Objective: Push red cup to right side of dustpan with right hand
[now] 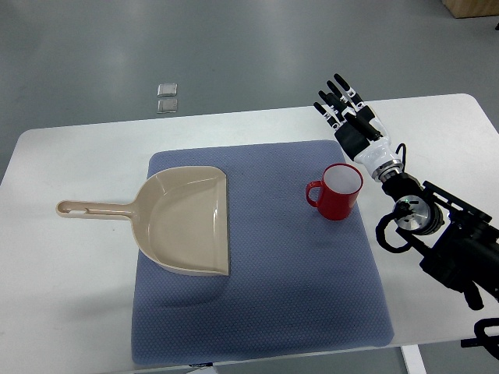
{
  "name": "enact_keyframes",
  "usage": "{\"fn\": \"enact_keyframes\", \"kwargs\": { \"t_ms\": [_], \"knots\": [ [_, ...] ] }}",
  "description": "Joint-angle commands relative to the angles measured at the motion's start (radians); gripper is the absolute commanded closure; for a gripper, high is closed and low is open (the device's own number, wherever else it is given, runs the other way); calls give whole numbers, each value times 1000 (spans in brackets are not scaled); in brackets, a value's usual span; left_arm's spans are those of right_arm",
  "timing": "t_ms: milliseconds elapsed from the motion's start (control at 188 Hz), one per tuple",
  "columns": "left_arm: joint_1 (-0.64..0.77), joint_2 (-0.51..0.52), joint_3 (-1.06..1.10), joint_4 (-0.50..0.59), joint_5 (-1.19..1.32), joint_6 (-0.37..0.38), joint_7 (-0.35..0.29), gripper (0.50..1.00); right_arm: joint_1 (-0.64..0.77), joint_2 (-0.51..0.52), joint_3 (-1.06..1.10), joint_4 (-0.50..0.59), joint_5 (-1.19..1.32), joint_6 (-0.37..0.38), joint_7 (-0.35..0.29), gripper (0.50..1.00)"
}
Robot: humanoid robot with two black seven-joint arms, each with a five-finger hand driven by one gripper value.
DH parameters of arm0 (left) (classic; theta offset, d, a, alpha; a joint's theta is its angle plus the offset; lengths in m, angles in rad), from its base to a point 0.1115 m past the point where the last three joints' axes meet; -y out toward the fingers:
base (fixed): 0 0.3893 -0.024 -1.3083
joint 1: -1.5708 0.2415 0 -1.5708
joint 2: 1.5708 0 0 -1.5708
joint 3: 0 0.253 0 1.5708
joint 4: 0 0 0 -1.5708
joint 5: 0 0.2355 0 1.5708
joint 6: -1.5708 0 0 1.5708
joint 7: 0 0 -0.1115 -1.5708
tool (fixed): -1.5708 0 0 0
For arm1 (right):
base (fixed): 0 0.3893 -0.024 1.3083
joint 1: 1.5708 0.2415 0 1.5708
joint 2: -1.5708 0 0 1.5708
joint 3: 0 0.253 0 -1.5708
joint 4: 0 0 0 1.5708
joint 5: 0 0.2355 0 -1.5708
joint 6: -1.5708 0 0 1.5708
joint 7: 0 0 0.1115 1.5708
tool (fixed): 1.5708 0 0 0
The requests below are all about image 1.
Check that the red cup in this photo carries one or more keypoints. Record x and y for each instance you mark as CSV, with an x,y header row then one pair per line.
x,y
335,195

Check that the upper metal floor plate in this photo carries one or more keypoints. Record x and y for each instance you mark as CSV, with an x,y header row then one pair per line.
x,y
167,89

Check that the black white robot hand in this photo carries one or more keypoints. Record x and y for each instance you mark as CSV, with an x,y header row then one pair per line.
x,y
358,130

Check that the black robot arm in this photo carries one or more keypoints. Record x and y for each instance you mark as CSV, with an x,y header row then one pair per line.
x,y
458,244

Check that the wooden box corner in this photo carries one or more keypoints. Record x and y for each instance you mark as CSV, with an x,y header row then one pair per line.
x,y
461,9

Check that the white table leg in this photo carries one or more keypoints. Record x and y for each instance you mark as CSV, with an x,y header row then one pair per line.
x,y
413,359

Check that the black device at edge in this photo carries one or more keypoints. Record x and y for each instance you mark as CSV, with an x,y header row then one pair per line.
x,y
482,338

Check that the blue fabric mat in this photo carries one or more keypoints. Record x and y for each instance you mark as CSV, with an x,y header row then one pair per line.
x,y
298,282

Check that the beige plastic dustpan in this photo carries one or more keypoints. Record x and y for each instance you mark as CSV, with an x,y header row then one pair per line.
x,y
179,219

